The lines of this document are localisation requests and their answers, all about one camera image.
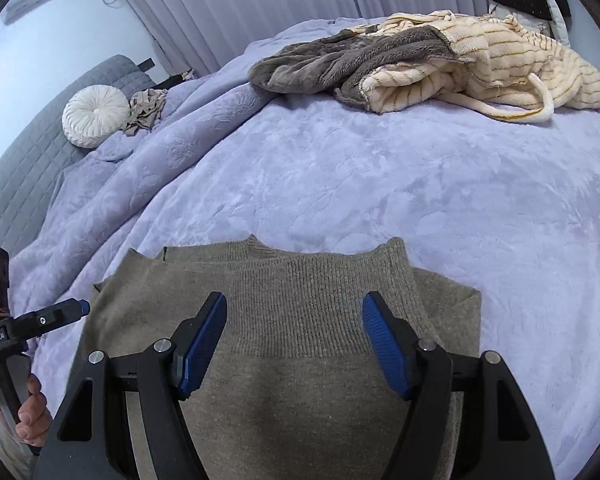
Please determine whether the lavender plush bed blanket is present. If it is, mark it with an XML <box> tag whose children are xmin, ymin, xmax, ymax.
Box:
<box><xmin>10</xmin><ymin>21</ymin><xmax>600</xmax><ymax>479</ymax></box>

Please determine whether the round white pleated cushion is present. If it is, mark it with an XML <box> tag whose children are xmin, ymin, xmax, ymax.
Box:
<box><xmin>61</xmin><ymin>84</ymin><xmax>131</xmax><ymax>150</ymax></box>

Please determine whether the grey quilted headboard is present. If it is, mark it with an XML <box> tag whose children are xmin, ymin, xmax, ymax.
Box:
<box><xmin>0</xmin><ymin>54</ymin><xmax>154</xmax><ymax>256</ymax></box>

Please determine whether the small beige crumpled cloth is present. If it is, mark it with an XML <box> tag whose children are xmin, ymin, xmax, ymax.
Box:
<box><xmin>122</xmin><ymin>89</ymin><xmax>168</xmax><ymax>136</ymax></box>

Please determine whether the cream striped fleece robe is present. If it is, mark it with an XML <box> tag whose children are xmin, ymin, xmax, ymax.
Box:
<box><xmin>353</xmin><ymin>10</ymin><xmax>600</xmax><ymax>124</ymax></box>

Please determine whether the grey-brown fleece garment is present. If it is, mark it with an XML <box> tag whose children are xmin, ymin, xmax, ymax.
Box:
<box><xmin>248</xmin><ymin>25</ymin><xmax>460</xmax><ymax>110</ymax></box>

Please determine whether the person's left hand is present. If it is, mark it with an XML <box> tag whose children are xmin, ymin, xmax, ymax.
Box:
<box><xmin>0</xmin><ymin>374</ymin><xmax>53</xmax><ymax>448</ymax></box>

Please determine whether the brown knit sweater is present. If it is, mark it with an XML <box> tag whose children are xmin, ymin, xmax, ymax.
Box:
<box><xmin>76</xmin><ymin>237</ymin><xmax>481</xmax><ymax>479</ymax></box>

